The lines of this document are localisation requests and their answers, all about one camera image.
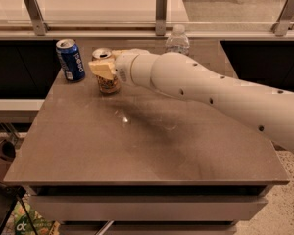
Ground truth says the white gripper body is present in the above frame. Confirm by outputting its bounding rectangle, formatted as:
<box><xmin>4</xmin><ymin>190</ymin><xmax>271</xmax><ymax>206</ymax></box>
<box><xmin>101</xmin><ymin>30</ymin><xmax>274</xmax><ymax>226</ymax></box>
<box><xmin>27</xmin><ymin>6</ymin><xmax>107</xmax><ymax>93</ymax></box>
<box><xmin>115</xmin><ymin>52</ymin><xmax>138</xmax><ymax>86</ymax></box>

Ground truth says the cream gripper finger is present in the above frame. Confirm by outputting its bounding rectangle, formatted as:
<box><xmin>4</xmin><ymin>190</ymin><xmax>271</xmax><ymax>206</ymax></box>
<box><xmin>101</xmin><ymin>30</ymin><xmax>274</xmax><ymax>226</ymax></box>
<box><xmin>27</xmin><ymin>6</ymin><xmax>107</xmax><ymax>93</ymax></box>
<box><xmin>88</xmin><ymin>61</ymin><xmax>116</xmax><ymax>80</ymax></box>
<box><xmin>112</xmin><ymin>48</ymin><xmax>150</xmax><ymax>57</ymax></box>

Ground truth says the orange gold soda can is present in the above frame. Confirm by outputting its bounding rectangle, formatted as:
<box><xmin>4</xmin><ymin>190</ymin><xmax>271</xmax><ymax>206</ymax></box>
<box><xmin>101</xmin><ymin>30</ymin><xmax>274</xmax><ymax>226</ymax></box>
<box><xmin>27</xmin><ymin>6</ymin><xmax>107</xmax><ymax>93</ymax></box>
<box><xmin>91</xmin><ymin>48</ymin><xmax>120</xmax><ymax>94</ymax></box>

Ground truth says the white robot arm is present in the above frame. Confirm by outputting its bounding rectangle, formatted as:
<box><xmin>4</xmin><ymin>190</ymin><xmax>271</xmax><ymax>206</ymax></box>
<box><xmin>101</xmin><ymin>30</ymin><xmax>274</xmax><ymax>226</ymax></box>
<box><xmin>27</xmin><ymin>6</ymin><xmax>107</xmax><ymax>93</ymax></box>
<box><xmin>88</xmin><ymin>49</ymin><xmax>294</xmax><ymax>154</ymax></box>

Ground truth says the blue pepsi can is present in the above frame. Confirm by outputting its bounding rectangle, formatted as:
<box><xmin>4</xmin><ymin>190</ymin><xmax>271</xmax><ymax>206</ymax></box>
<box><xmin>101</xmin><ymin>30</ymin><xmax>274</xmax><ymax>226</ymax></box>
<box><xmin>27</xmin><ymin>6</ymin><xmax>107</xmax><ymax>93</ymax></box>
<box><xmin>56</xmin><ymin>39</ymin><xmax>85</xmax><ymax>82</ymax></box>

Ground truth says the clear plastic water bottle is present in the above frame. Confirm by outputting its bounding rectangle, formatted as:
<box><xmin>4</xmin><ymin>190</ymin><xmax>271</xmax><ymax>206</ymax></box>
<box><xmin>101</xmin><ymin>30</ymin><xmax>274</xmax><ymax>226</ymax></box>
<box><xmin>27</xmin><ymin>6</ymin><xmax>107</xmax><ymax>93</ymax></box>
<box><xmin>165</xmin><ymin>24</ymin><xmax>190</xmax><ymax>56</ymax></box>

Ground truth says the glass railing panel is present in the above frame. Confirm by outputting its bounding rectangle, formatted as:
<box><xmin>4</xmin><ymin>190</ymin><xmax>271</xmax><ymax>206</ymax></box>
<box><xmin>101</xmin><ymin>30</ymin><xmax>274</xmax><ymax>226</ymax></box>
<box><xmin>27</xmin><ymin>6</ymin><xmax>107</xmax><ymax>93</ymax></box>
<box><xmin>0</xmin><ymin>0</ymin><xmax>286</xmax><ymax>31</ymax></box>

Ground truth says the dark round floor object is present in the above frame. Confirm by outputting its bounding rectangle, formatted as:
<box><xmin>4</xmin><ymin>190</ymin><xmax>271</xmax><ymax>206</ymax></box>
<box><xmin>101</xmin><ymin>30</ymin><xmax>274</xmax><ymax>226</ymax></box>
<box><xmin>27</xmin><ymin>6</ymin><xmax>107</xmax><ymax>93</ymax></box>
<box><xmin>0</xmin><ymin>141</ymin><xmax>16</xmax><ymax>162</ymax></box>

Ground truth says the grey drawer front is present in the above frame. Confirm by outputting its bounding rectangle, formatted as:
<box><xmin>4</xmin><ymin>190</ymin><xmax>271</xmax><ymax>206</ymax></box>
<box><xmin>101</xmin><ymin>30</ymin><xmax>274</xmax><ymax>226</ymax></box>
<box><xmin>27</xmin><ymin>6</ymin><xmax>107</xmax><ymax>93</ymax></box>
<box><xmin>29</xmin><ymin>196</ymin><xmax>267</xmax><ymax>222</ymax></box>

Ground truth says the green snack bag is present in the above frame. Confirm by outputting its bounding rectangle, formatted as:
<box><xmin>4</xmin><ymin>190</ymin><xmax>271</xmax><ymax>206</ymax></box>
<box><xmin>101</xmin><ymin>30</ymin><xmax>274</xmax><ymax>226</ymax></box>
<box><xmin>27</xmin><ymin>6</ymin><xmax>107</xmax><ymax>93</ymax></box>
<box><xmin>13</xmin><ymin>202</ymin><xmax>60</xmax><ymax>235</ymax></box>

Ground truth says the middle metal glass bracket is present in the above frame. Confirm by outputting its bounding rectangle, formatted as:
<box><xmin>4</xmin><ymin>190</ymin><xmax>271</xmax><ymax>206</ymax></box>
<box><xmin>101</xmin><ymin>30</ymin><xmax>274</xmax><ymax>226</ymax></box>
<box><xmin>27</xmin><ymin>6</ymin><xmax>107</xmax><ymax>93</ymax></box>
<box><xmin>155</xmin><ymin>0</ymin><xmax>167</xmax><ymax>36</ymax></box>

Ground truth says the metal glass bracket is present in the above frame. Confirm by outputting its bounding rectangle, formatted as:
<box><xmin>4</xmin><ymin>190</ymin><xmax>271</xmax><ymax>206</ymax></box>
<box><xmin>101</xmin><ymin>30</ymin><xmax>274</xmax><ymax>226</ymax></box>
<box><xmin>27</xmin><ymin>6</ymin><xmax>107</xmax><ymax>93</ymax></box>
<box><xmin>271</xmin><ymin>0</ymin><xmax>294</xmax><ymax>36</ymax></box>
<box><xmin>24</xmin><ymin>0</ymin><xmax>47</xmax><ymax>36</ymax></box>
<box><xmin>155</xmin><ymin>0</ymin><xmax>167</xmax><ymax>36</ymax></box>

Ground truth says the left metal glass bracket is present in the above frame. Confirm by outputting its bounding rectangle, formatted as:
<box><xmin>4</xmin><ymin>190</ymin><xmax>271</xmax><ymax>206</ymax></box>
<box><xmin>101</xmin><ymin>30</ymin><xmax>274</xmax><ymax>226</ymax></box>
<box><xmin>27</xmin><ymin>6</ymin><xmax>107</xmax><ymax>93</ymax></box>
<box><xmin>24</xmin><ymin>0</ymin><xmax>47</xmax><ymax>36</ymax></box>

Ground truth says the right metal glass bracket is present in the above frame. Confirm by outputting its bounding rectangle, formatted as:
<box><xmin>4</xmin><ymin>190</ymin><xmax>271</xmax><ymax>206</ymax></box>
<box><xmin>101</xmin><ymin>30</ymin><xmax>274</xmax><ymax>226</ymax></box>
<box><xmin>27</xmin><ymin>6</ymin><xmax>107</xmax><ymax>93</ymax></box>
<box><xmin>271</xmin><ymin>0</ymin><xmax>294</xmax><ymax>36</ymax></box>

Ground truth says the black chair frame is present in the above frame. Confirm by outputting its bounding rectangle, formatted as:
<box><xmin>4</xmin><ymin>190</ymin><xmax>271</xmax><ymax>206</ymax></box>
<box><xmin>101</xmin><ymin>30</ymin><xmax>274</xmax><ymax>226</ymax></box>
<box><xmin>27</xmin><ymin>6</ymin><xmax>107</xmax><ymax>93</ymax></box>
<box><xmin>0</xmin><ymin>182</ymin><xmax>38</xmax><ymax>235</ymax></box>

